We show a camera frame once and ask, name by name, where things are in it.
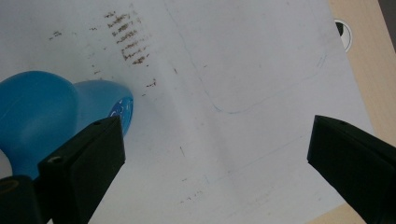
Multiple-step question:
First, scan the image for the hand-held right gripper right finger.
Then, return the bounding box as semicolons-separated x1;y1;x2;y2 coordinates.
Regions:
307;115;396;224

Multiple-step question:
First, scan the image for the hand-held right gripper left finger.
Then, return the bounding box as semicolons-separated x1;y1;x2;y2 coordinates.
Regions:
36;115;126;224

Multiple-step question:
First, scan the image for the blue rounded plastic object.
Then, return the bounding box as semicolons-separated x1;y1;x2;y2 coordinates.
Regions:
0;70;134;180

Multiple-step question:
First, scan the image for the white paper sheet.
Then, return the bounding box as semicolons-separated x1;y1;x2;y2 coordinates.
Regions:
0;0;376;224

